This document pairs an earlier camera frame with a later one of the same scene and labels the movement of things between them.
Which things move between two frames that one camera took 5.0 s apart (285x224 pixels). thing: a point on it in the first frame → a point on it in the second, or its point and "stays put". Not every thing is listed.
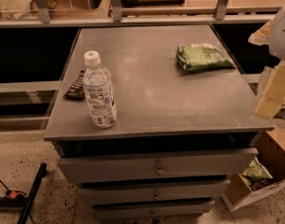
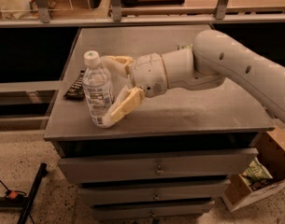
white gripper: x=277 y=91 → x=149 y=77
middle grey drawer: x=154 y=193 stays put
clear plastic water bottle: x=99 y=91 stays put
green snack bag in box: x=256 y=172 stays put
